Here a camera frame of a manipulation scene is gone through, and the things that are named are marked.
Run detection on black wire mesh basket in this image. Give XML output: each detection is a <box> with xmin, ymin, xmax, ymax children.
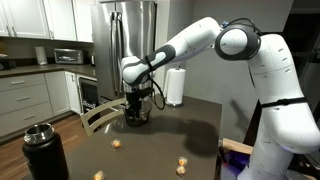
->
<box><xmin>123</xmin><ymin>101</ymin><xmax>154</xmax><ymax>128</ymax></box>

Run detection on white cabinets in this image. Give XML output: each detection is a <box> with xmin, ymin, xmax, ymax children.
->
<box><xmin>0</xmin><ymin>0</ymin><xmax>94</xmax><ymax>43</ymax></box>
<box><xmin>0</xmin><ymin>70</ymin><xmax>83</xmax><ymax>138</ymax></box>

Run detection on white cylindrical canister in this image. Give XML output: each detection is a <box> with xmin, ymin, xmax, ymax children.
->
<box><xmin>34</xmin><ymin>45</ymin><xmax>48</xmax><ymax>66</ymax></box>

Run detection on black arm strap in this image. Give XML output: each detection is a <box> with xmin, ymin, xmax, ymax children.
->
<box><xmin>259</xmin><ymin>97</ymin><xmax>308</xmax><ymax>109</ymax></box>

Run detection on light wooden board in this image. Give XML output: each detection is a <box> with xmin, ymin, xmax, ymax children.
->
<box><xmin>222</xmin><ymin>137</ymin><xmax>254</xmax><ymax>155</ymax></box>

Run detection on stainless steel refrigerator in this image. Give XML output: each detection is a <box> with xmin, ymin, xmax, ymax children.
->
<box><xmin>89</xmin><ymin>0</ymin><xmax>158</xmax><ymax>103</ymax></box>

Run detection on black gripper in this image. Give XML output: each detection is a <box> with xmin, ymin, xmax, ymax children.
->
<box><xmin>126</xmin><ymin>91</ymin><xmax>146</xmax><ymax>122</ymax></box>

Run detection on black steel-top water bottle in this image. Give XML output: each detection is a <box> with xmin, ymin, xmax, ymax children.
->
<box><xmin>22</xmin><ymin>122</ymin><xmax>70</xmax><ymax>180</ymax></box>

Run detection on wrapped burger gummy candy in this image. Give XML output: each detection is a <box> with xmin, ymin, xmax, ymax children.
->
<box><xmin>175</xmin><ymin>165</ymin><xmax>187</xmax><ymax>177</ymax></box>
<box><xmin>177</xmin><ymin>156</ymin><xmax>189</xmax><ymax>167</ymax></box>
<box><xmin>110</xmin><ymin>138</ymin><xmax>122</xmax><ymax>150</ymax></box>
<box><xmin>93</xmin><ymin>170</ymin><xmax>106</xmax><ymax>180</ymax></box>

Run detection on white upper cabinets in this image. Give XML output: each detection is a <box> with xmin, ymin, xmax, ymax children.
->
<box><xmin>0</xmin><ymin>0</ymin><xmax>94</xmax><ymax>43</ymax></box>

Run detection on dark countertop appliance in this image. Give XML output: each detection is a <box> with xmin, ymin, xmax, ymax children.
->
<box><xmin>0</xmin><ymin>53</ymin><xmax>17</xmax><ymax>71</ymax></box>

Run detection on silver toaster oven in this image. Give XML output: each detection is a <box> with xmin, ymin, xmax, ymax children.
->
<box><xmin>53</xmin><ymin>48</ymin><xmax>84</xmax><ymax>65</ymax></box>

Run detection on dark kitchen countertop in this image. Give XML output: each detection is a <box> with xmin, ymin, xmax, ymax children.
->
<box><xmin>0</xmin><ymin>63</ymin><xmax>98</xmax><ymax>80</ymax></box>

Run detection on white paper towel roll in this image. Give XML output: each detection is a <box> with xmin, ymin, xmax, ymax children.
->
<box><xmin>165</xmin><ymin>68</ymin><xmax>187</xmax><ymax>105</ymax></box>

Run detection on white lower cabinets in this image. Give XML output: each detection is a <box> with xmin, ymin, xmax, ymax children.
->
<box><xmin>0</xmin><ymin>70</ymin><xmax>83</xmax><ymax>138</ymax></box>

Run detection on light wooden chair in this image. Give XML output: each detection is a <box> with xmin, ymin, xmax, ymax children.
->
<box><xmin>80</xmin><ymin>97</ymin><xmax>129</xmax><ymax>137</ymax></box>

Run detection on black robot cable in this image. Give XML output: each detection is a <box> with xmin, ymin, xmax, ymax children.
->
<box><xmin>145</xmin><ymin>54</ymin><xmax>167</xmax><ymax>111</ymax></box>

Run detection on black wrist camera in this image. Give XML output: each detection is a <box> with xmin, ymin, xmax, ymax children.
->
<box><xmin>141</xmin><ymin>87</ymin><xmax>155</xmax><ymax>100</ymax></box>

